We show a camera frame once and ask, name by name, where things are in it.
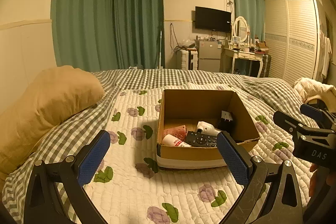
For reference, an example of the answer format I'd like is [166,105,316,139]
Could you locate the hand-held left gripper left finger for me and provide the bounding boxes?
[24,130,111,224]

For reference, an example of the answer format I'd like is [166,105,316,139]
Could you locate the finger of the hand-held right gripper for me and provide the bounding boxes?
[300,104,336,132]
[273,111,323,136]

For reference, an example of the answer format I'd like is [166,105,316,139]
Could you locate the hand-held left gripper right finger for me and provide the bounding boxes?
[217,131,305,224]

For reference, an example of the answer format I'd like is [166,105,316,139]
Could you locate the white charger plug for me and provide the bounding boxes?
[218,110,234,132]

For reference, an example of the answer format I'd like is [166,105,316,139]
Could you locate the black remote control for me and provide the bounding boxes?
[185,131,218,148]

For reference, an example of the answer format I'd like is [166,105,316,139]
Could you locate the cardboard box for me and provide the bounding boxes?
[157,89,260,170]

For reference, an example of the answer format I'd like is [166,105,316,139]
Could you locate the white bottle with red cap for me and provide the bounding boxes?
[162,134,192,148]

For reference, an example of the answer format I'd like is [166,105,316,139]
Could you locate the red patterned pouch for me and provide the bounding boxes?
[163,125,187,139]

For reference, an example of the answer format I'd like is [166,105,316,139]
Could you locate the person's right hand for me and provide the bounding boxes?
[308,163,332,196]

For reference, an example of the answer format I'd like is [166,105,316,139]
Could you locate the white puffy jacket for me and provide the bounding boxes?
[293,77,336,106]

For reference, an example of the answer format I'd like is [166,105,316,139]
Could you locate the white quilted floral mat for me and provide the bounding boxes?
[67,88,315,224]

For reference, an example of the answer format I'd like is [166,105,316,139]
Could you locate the dark suitcase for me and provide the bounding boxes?
[259,54,271,79]

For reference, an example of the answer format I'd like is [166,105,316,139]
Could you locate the hanging white clothes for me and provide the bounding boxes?
[318,30,332,77]

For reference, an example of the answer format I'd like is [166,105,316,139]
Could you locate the tan pillow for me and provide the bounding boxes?
[0,65,105,174]

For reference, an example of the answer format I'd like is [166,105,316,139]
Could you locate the white louvred wardrobe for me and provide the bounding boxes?
[264,0,322,83]

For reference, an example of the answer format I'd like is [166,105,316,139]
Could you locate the white dressing table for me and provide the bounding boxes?
[222,43,264,79]

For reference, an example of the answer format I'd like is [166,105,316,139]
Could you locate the white oval mirror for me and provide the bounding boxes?
[232,16,250,43]

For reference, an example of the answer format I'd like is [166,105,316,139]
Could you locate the silver small fridge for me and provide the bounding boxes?
[196,39,222,73]

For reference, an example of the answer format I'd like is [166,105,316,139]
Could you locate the white suitcase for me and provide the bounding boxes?
[176,47,198,70]

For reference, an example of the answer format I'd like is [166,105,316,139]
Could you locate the light green curtain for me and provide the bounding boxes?
[231,0,264,43]

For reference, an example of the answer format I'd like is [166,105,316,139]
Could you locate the white pole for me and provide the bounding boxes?
[159,27,164,68]

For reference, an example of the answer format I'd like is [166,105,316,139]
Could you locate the black wall television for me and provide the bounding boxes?
[195,6,232,32]

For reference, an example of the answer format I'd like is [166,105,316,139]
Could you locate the hanging wall cables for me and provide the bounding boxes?
[169,24,184,52]

